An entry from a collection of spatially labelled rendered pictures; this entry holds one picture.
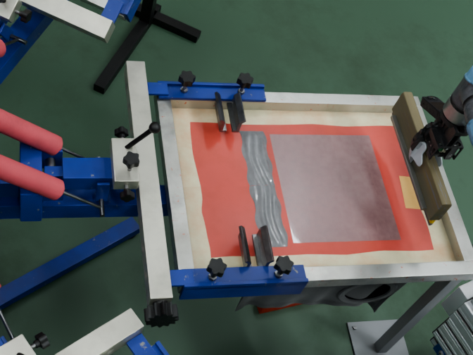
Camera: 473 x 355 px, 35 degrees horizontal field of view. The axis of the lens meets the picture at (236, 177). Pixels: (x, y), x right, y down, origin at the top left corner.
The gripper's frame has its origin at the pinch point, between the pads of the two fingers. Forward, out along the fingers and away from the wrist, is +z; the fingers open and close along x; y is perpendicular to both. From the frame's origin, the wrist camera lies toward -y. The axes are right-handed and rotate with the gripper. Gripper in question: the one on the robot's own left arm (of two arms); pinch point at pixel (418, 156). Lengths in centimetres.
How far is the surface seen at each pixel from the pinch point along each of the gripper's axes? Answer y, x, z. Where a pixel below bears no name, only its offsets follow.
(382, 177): -3.0, -3.6, 14.1
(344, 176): -3.2, -14.9, 14.1
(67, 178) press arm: 3, -89, 6
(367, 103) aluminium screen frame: -26.2, -3.5, 10.4
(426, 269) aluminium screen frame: 27.2, -1.4, 10.7
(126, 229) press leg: -40, -61, 104
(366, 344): 9, 26, 109
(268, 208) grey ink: 6.9, -38.7, 13.6
